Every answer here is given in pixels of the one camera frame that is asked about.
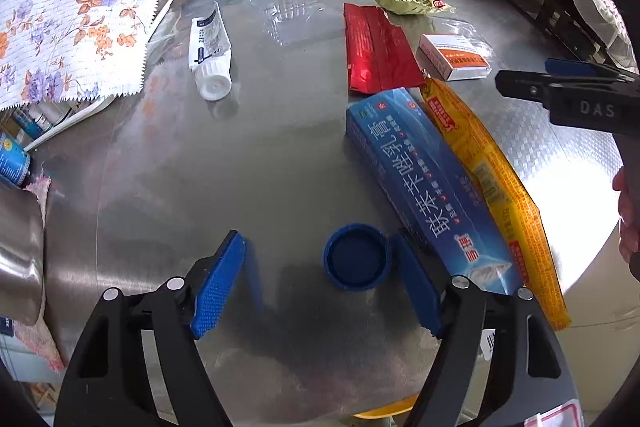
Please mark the long orange yellow packet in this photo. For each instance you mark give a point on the long orange yellow packet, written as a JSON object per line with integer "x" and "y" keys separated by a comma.
{"x": 505, "y": 187}

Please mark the person's right hand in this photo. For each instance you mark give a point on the person's right hand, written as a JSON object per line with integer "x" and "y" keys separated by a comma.
{"x": 627, "y": 212}

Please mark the stainless steel container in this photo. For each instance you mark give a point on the stainless steel container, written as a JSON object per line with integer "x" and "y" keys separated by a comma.
{"x": 20, "y": 257}

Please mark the red foil packet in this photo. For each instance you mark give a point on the red foil packet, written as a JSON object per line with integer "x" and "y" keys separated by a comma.
{"x": 380, "y": 52}

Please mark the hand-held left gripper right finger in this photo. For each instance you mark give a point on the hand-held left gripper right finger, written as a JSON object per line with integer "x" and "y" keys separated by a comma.
{"x": 415, "y": 287}

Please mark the long blue cardboard box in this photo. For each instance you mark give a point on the long blue cardboard box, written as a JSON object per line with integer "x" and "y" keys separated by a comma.
{"x": 425, "y": 177}

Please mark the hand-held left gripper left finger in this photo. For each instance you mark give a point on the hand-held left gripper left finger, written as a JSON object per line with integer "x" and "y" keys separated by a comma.
{"x": 217, "y": 287}

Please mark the clear plastic wrap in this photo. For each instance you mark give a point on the clear plastic wrap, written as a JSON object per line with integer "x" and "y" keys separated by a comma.
{"x": 465, "y": 27}

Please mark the white squeezed tube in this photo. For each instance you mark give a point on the white squeezed tube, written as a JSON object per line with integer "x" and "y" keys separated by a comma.
{"x": 210, "y": 52}

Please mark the floral print cloth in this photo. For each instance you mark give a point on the floral print cloth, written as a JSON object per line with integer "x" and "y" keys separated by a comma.
{"x": 65, "y": 17}

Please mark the blue bottle cap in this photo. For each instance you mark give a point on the blue bottle cap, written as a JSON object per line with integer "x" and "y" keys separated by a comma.
{"x": 356, "y": 259}

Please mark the orange plastic object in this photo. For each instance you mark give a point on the orange plastic object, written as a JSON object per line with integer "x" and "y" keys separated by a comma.
{"x": 385, "y": 407}

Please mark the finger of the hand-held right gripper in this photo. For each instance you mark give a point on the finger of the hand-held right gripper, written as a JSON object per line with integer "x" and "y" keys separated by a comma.
{"x": 575, "y": 68}
{"x": 522, "y": 84}

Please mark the small white orange box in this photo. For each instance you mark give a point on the small white orange box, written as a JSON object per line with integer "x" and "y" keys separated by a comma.
{"x": 457, "y": 59}

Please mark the pale patterned cloth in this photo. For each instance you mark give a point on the pale patterned cloth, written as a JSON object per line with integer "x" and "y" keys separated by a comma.
{"x": 590, "y": 2}

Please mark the clear plastic container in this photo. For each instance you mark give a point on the clear plastic container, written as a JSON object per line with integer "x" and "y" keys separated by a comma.
{"x": 287, "y": 17}

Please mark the white plastic tray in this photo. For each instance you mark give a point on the white plastic tray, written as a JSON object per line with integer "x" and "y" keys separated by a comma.
{"x": 75, "y": 119}

